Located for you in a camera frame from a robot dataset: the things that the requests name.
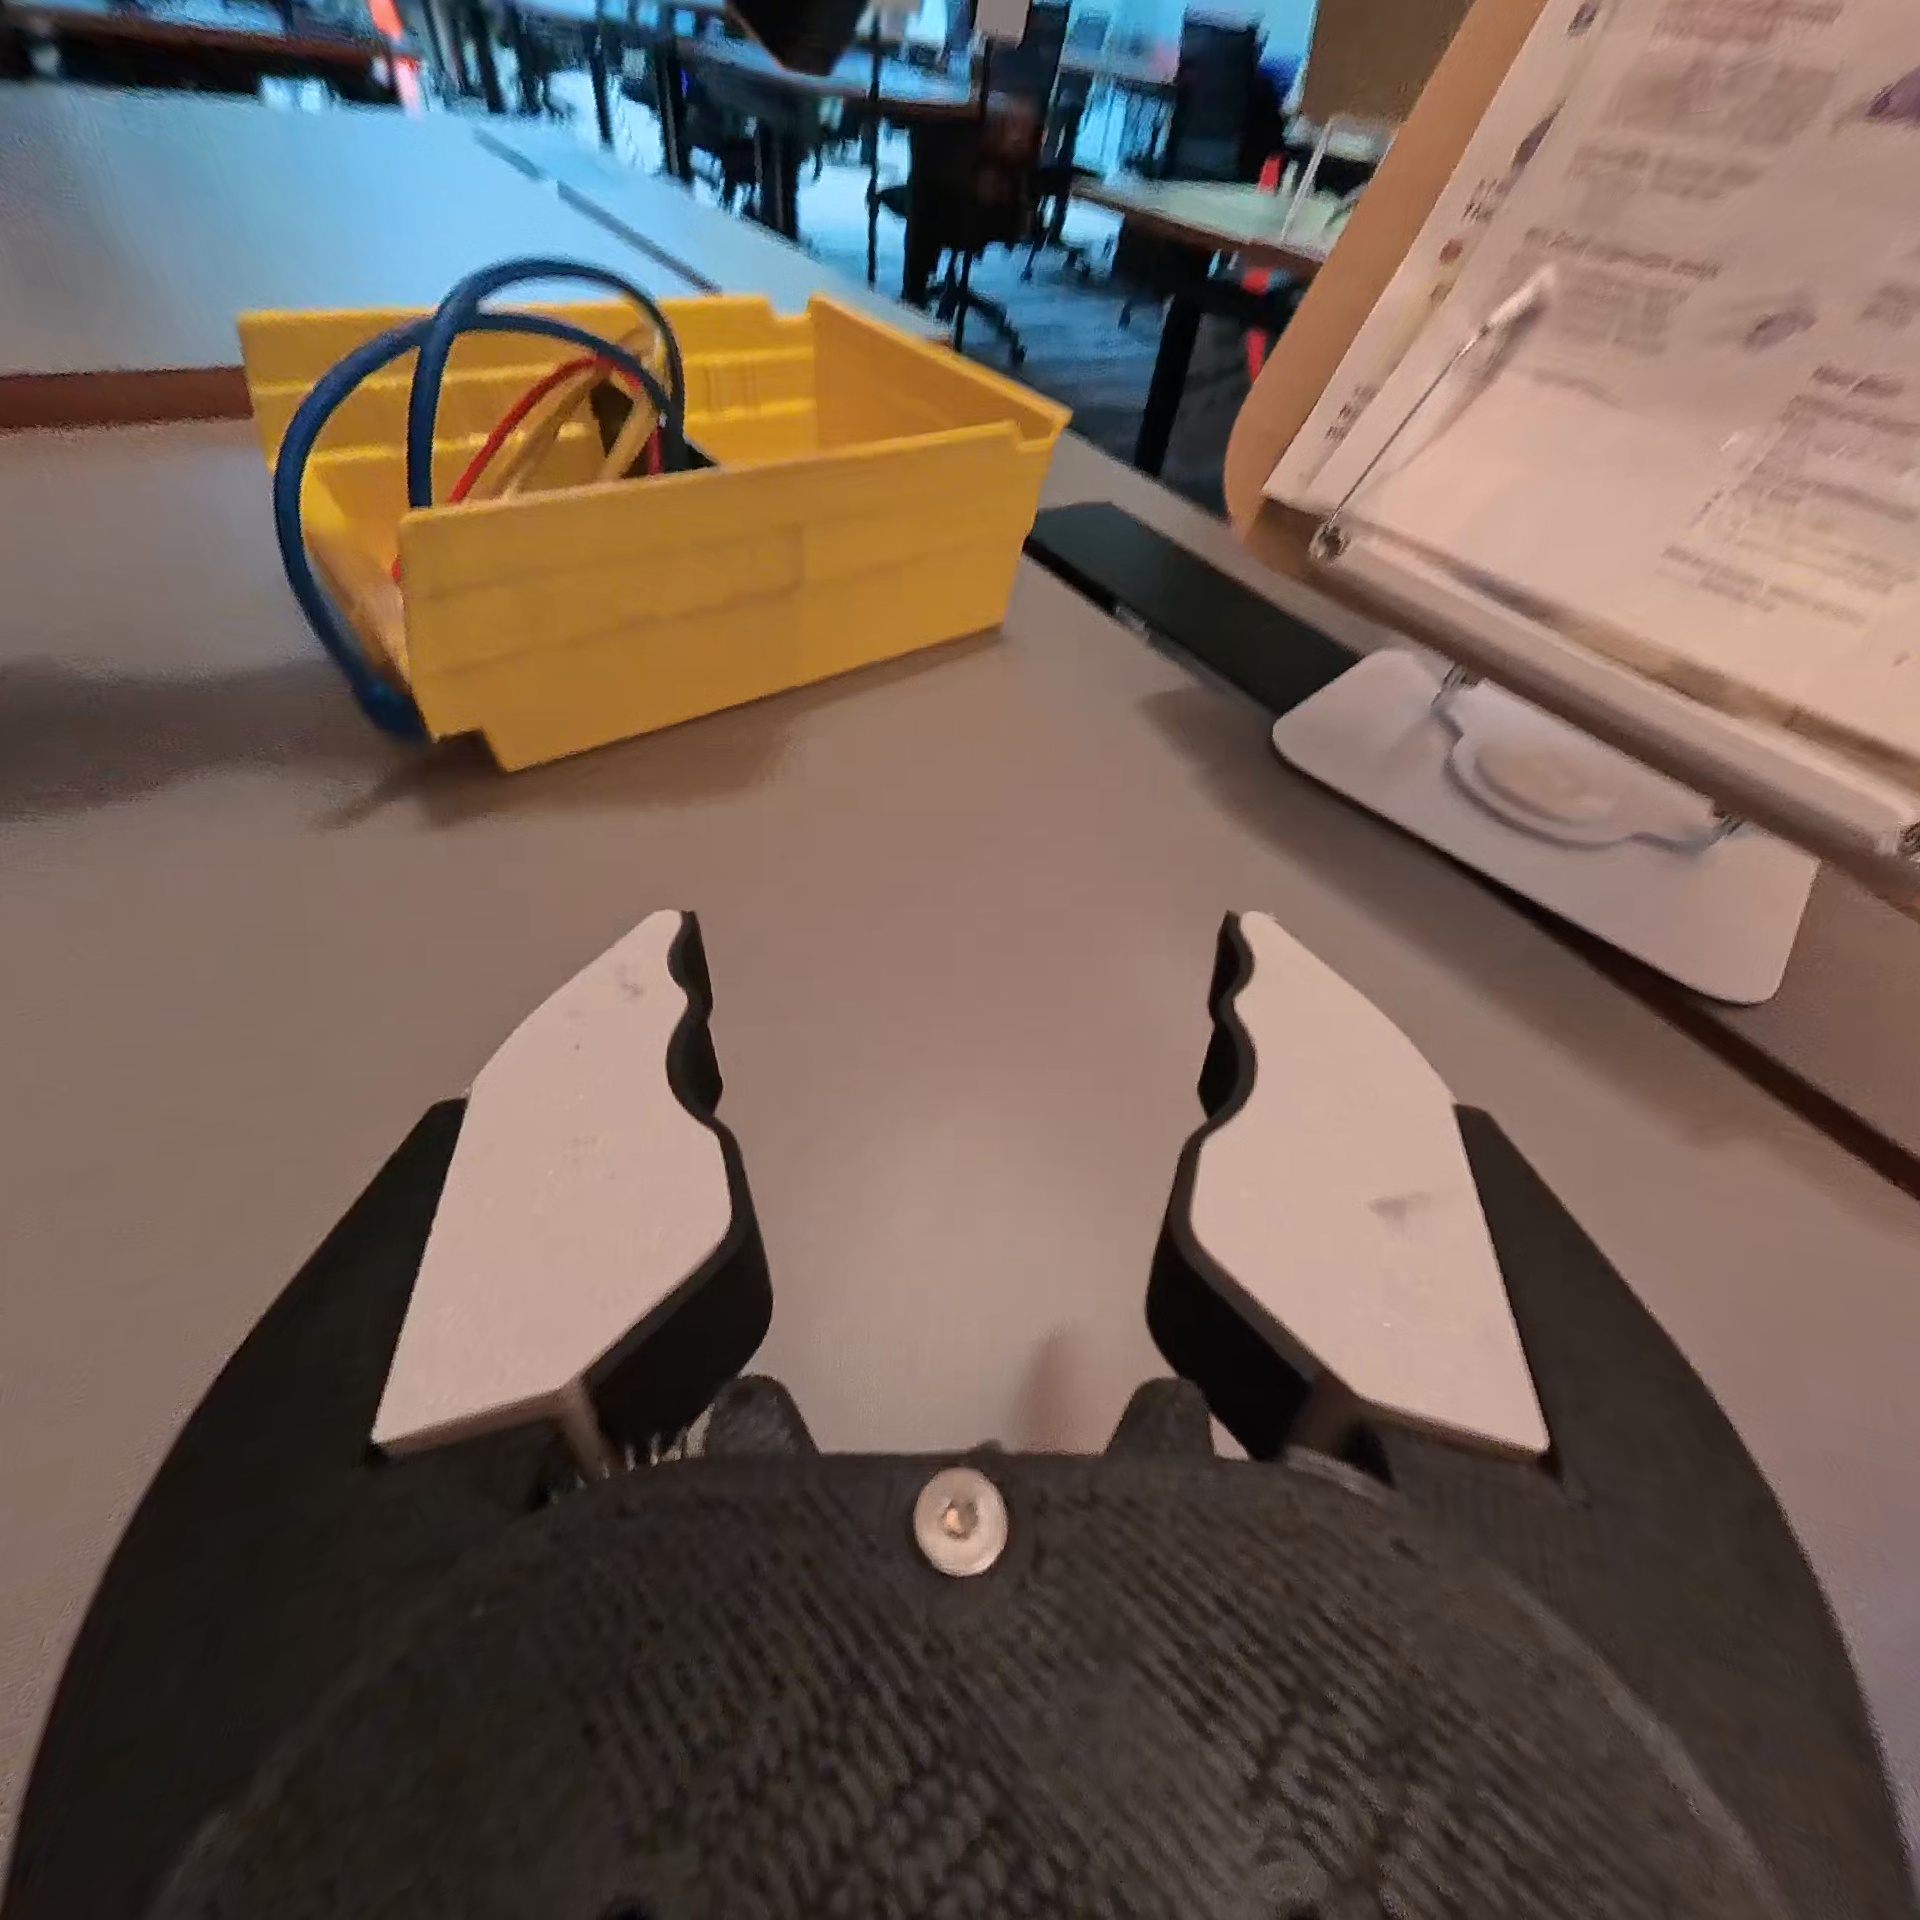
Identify rows of office desks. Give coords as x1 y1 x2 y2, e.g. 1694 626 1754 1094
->
0 0 1395 474

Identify yellow ethernet cable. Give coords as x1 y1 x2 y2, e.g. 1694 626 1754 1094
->
486 322 675 506

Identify white board stand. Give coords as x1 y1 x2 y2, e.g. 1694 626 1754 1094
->
1270 646 1824 1009

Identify dark-edged grey desk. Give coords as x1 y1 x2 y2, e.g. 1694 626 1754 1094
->
1023 503 1363 719

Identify cardboard-backed instruction sheet board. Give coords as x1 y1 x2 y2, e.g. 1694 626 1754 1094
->
1227 0 1920 864

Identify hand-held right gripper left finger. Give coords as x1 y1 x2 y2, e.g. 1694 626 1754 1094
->
370 911 775 1466

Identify blue ethernet cable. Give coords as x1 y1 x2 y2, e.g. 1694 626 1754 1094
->
272 259 693 748

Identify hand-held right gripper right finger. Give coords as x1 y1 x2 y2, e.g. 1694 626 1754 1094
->
1146 911 1551 1466

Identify white wood-edged desk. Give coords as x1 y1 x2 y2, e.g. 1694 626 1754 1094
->
0 82 946 435

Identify yellow bin with black divider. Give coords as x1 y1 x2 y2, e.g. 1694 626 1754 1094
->
238 292 1073 776

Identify red ethernet cable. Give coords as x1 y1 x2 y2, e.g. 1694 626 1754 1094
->
447 356 675 506

